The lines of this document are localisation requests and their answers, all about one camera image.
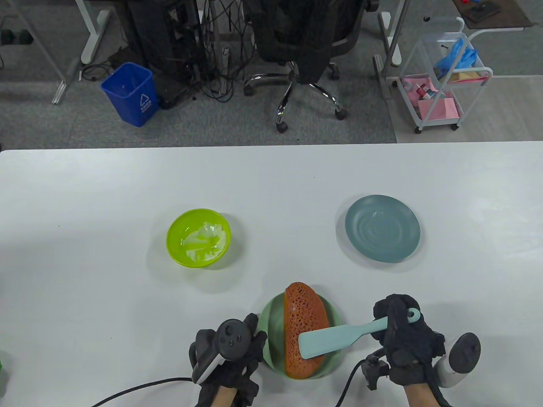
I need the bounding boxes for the person's right hand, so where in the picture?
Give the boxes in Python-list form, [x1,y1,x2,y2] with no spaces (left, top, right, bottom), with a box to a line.
[371,294,446,386]

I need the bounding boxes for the person's left hand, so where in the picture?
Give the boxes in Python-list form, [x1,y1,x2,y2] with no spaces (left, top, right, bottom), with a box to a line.
[189,313,268,407]

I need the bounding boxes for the light green plate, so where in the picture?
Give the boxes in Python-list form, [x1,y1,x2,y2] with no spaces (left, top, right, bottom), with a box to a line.
[257,292,344,379]

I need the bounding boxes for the light teal dessert spatula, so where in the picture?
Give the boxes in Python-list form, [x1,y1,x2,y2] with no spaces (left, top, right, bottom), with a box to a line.
[298,309,421,360]

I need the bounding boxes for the orange-brown bread slice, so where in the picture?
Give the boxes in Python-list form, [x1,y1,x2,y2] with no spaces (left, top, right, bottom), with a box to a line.
[283,282,330,379]

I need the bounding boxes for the white salad dressing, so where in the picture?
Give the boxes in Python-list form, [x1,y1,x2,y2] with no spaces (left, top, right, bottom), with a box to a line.
[182,221,225,261]

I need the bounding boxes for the person's left forearm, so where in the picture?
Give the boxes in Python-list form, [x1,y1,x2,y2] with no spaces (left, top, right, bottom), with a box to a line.
[212,386,238,407]

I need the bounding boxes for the person's right forearm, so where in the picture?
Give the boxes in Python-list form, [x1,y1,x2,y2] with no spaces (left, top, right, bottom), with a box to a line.
[403,382,439,407]

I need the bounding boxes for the black left hand controller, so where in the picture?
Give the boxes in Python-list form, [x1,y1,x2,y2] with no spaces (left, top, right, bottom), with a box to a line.
[192,319,252,384]

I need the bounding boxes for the black hand controller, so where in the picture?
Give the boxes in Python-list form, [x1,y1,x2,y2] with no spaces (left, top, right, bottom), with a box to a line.
[437,333,482,387]
[192,319,252,384]

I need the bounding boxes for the black right hand controller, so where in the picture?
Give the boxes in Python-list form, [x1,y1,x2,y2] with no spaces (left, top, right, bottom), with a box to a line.
[437,333,482,387]

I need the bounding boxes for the blue-grey plate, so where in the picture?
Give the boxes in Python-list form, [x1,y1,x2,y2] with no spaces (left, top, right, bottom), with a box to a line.
[344,195,421,262]

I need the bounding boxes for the lime green plastic bowl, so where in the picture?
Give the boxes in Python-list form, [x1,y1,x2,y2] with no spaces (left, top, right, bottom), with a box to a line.
[166,208,232,268]

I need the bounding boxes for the pink box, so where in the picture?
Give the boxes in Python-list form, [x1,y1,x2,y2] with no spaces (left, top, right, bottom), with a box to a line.
[418,98,459,121]

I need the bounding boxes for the white rolling cart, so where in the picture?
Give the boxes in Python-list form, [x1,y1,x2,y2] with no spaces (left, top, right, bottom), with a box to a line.
[397,17,494,134]

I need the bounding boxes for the blue plastic bag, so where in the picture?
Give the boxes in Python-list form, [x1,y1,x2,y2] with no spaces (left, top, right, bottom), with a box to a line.
[436,37,479,79]

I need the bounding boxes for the blue trash bin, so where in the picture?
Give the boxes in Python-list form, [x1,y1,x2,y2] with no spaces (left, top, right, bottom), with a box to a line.
[101,62,160,127]

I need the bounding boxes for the white desk leg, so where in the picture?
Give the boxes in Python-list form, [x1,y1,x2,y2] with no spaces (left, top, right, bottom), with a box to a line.
[379,0,403,67]
[81,0,112,65]

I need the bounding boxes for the black office chair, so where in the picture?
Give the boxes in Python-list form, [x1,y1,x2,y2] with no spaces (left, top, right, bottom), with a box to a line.
[244,0,380,133]

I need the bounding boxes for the black computer tower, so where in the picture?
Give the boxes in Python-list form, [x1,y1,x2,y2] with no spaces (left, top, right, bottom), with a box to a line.
[115,0,200,110]

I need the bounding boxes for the black device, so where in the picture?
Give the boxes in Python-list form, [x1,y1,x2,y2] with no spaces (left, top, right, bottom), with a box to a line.
[462,3,500,22]

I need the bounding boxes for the brown side table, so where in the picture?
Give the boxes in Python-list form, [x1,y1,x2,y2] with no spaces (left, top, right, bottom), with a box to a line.
[451,0,533,30]

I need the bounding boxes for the black power strip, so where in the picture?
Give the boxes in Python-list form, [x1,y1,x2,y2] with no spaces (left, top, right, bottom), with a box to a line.
[0,28,34,45]

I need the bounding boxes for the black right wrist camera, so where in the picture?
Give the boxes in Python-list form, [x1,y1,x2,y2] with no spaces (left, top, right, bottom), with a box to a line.
[363,356,391,390]

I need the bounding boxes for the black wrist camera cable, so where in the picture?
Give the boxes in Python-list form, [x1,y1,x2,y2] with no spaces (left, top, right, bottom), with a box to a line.
[335,350,384,407]

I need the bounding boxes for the black left glove cable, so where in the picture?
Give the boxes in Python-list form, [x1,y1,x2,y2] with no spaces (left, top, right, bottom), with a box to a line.
[89,376,196,407]

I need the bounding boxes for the bundle of black cables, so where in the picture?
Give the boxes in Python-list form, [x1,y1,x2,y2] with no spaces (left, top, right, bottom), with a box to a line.
[187,0,259,103]

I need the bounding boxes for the aluminium frame leg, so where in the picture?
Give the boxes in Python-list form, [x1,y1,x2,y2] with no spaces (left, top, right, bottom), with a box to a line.
[13,0,81,105]

